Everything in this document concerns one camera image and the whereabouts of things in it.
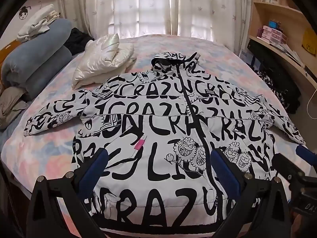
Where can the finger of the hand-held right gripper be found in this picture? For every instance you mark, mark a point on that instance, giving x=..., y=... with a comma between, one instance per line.
x=287, y=166
x=304, y=151

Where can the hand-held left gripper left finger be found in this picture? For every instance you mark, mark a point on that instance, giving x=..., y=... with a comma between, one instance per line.
x=96, y=169

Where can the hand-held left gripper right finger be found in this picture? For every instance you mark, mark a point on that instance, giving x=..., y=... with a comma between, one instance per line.
x=225, y=171

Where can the black white printed jacket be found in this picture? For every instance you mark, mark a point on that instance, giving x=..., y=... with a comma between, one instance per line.
x=153, y=119

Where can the white folded clothes pile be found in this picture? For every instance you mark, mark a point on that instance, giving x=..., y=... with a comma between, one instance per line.
x=37, y=22

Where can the black floral cloth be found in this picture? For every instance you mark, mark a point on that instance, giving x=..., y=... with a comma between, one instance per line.
x=279, y=89

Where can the stack of papers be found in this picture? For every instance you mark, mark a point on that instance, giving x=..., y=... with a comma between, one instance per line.
x=292, y=53

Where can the beige cloth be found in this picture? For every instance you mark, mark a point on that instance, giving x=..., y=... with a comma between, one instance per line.
x=12, y=104

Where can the cream puffer jacket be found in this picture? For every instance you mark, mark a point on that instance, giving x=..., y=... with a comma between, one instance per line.
x=99, y=62

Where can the yellow bag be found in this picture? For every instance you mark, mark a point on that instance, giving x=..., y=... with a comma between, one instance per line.
x=310, y=42

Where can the pastel patterned bed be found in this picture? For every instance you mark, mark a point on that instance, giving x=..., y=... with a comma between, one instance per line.
x=218, y=54

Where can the stack of pink storage boxes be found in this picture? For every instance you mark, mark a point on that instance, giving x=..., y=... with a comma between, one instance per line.
x=270, y=34

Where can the blue rolled duvet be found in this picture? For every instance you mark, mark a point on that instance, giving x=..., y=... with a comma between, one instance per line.
x=37, y=59

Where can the small blue box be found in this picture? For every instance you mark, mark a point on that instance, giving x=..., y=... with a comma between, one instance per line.
x=273, y=24

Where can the wooden bookshelf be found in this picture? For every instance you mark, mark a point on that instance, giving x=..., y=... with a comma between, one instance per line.
x=284, y=17

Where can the orange brown cloth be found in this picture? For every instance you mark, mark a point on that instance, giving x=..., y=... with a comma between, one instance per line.
x=8, y=53

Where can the white floral curtain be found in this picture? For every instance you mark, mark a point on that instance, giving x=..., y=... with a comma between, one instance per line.
x=148, y=5

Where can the cartoon face wall sticker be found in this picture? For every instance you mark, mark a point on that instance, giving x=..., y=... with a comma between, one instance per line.
x=24, y=13

